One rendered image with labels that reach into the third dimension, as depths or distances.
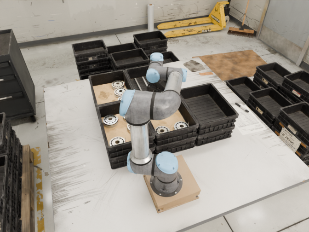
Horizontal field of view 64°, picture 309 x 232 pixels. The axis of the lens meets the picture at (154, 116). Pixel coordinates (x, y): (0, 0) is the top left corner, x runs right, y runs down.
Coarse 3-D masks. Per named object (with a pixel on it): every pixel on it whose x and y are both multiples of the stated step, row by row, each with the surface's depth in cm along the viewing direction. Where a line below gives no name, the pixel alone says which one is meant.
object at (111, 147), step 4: (104, 104) 172; (108, 104) 172; (112, 104) 173; (100, 116) 163; (100, 120) 160; (148, 124) 158; (104, 132) 153; (152, 132) 153; (104, 136) 150; (152, 136) 150; (108, 144) 146; (120, 144) 146; (124, 144) 146; (128, 144) 147; (108, 148) 144; (112, 148) 144; (116, 148) 146
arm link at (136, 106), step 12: (132, 96) 98; (144, 96) 98; (120, 108) 100; (132, 108) 98; (144, 108) 98; (132, 120) 103; (144, 120) 103; (132, 132) 111; (144, 132) 111; (132, 144) 118; (144, 144) 117; (132, 156) 126; (144, 156) 123; (132, 168) 128; (144, 168) 127
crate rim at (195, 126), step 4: (184, 104) 173; (188, 108) 170; (192, 116) 166; (152, 124) 158; (196, 124) 158; (152, 128) 155; (180, 128) 155; (184, 128) 155; (188, 128) 156; (192, 128) 157; (196, 128) 159; (168, 132) 154; (172, 132) 153; (176, 132) 154; (180, 132) 156; (156, 136) 151; (160, 136) 152; (164, 136) 153
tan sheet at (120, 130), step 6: (102, 120) 175; (120, 120) 175; (120, 126) 171; (126, 126) 171; (108, 132) 166; (114, 132) 166; (120, 132) 166; (126, 132) 166; (108, 138) 162; (126, 138) 163
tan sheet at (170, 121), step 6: (174, 114) 180; (180, 114) 180; (150, 120) 175; (156, 120) 175; (162, 120) 175; (168, 120) 175; (174, 120) 175; (180, 120) 175; (156, 126) 171; (168, 126) 171
